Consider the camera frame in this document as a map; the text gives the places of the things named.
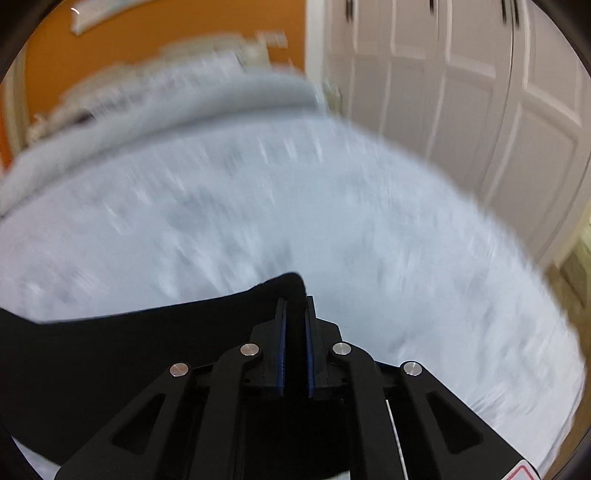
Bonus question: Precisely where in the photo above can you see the grey patterned pillow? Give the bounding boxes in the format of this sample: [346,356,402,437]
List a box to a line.
[60,48,245,116]

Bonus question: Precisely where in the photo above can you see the black pants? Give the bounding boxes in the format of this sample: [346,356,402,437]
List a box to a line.
[0,272,309,468]

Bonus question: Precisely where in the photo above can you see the grey butterfly-print duvet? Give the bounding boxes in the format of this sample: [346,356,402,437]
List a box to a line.
[0,113,587,480]

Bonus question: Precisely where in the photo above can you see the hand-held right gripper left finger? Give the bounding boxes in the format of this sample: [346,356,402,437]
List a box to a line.
[54,298,296,480]

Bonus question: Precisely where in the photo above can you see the plain grey blanket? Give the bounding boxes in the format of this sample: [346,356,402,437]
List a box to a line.
[0,69,324,213]

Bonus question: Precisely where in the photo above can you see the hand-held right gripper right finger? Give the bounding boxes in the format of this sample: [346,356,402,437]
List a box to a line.
[305,295,543,480]

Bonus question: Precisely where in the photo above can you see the beige padded headboard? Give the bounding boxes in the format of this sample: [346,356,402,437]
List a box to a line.
[161,30,291,75]

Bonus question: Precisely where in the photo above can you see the white panelled wardrobe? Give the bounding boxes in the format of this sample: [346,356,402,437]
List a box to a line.
[323,0,591,278]

